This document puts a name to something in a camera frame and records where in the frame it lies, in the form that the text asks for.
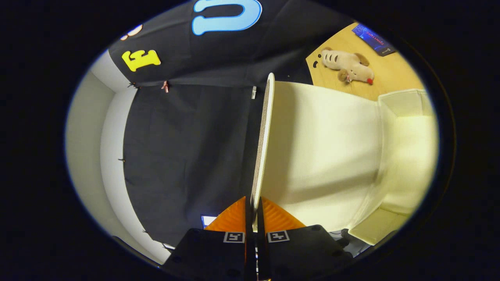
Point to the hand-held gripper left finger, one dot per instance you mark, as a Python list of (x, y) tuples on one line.
[(250, 253)]

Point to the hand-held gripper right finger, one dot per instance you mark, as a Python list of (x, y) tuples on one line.
[(262, 253)]

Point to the beige fabric storage box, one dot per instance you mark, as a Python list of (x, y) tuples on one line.
[(324, 148)]

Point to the laptop screen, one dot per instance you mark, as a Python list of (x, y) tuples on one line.
[(208, 220)]

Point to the black backdrop cloth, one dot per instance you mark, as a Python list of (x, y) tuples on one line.
[(187, 148)]

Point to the silver clip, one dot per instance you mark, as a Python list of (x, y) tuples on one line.
[(254, 92)]

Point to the brown plush toy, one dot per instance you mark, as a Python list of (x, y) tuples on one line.
[(345, 62)]

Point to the blue book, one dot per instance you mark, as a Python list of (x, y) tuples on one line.
[(373, 39)]

